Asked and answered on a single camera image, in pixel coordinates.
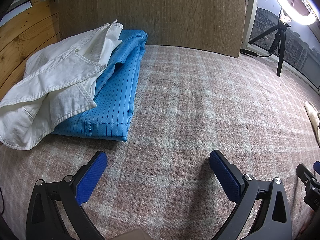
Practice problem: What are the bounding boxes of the light wood headboard panel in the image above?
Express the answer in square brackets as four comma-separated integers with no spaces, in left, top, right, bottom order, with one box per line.
[58,0,247,58]

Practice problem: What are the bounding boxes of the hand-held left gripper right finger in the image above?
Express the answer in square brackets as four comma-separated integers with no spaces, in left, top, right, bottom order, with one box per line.
[209,150,293,240]

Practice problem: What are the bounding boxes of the blue striped folded garment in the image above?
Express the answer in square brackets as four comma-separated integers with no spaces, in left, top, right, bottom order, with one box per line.
[51,29,148,143]

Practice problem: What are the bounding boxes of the ring light on tripod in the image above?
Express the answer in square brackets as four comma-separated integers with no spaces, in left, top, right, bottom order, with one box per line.
[241,0,320,90]

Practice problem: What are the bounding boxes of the pine wood side panel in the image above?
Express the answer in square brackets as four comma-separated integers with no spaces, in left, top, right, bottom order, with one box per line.
[0,0,62,100]

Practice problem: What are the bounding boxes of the cream knit pants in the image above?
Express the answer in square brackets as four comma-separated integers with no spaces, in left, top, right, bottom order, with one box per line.
[304,101,320,132]

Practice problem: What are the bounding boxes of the black tripod cable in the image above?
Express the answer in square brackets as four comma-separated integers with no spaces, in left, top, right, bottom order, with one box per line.
[240,34,282,58]

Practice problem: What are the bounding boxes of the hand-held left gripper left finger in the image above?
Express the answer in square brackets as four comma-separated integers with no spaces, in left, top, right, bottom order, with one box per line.
[26,151,108,240]

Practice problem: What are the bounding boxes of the pink plaid blanket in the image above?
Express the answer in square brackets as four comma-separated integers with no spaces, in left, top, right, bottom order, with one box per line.
[0,44,320,240]

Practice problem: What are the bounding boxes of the white folded garment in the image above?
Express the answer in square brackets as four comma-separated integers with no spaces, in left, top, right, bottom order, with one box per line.
[0,19,124,151]

